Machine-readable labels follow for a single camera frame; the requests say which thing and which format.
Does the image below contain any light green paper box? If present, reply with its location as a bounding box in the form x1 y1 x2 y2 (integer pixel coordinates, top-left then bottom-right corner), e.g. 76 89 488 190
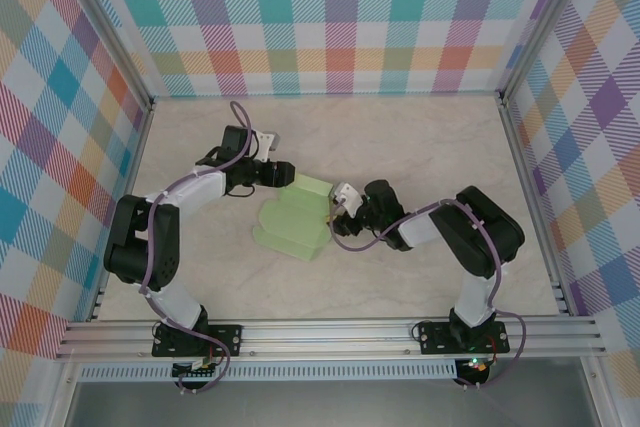
252 172 335 263

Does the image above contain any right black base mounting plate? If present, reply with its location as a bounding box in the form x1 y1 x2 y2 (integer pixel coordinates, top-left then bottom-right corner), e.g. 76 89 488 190
417 321 511 356

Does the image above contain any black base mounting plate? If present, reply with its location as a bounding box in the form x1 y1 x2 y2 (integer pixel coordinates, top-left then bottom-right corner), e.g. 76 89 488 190
152 324 245 359
417 321 511 356

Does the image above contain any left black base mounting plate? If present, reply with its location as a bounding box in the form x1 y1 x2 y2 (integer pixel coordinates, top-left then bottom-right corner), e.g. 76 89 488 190
152 324 245 359

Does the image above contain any grey metal panel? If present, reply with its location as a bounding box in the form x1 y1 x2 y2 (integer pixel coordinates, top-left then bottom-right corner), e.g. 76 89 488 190
64 380 601 427

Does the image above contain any circuit board with lit LED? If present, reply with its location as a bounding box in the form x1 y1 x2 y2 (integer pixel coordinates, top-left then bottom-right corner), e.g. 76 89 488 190
457 356 490 379

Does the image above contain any small black circuit board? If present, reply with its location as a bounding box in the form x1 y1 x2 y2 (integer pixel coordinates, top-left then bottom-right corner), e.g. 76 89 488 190
172 356 224 379

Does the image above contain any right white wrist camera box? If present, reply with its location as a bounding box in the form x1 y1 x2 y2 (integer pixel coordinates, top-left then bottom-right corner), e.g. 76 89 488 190
329 181 365 213

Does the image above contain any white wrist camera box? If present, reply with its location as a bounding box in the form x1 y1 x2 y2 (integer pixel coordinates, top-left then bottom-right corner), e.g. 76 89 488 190
329 181 365 213
254 130 281 161

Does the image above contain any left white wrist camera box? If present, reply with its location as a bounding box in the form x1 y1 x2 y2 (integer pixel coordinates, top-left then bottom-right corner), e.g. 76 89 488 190
254 130 281 161

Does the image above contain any aluminium side frame rail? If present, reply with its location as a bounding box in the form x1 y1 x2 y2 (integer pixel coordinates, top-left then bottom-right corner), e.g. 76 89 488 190
87 101 157 323
498 99 574 318

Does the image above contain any long aluminium base rail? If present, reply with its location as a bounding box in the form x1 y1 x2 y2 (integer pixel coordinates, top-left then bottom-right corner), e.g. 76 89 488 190
54 315 609 361

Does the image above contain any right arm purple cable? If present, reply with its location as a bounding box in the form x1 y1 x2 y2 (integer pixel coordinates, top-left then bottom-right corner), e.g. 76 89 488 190
329 196 527 391

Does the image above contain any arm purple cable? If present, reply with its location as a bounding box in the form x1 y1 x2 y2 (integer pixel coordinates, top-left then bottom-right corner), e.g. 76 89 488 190
138 101 256 395
329 196 527 391

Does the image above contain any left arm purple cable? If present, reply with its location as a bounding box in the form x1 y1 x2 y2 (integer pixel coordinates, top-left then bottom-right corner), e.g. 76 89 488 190
138 101 256 395

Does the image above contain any slotted grey cable duct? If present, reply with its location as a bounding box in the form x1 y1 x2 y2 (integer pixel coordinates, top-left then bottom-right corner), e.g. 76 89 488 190
78 364 460 382

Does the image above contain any aluminium frame post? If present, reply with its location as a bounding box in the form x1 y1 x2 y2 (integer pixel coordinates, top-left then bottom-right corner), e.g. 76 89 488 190
49 0 155 113
497 0 596 104

